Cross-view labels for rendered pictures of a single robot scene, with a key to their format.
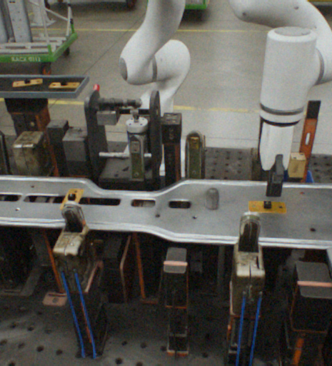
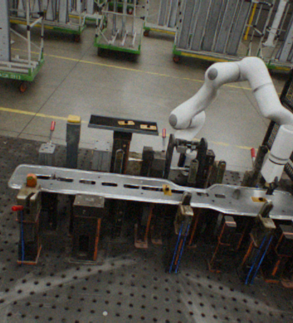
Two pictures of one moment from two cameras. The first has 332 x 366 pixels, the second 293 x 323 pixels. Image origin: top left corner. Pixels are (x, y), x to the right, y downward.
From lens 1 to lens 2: 92 cm
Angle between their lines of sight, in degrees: 14
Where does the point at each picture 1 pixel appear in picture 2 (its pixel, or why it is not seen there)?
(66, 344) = (157, 266)
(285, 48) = (289, 135)
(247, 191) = (248, 192)
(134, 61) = (183, 118)
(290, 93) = (287, 152)
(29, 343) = (137, 266)
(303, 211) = (276, 202)
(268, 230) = not seen: hidden behind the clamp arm
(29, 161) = (136, 168)
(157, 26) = (202, 104)
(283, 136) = (280, 169)
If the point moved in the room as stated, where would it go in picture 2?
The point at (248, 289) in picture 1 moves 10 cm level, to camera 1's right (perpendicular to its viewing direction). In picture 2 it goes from (267, 233) to (288, 233)
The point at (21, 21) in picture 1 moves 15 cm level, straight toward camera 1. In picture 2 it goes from (4, 44) to (6, 46)
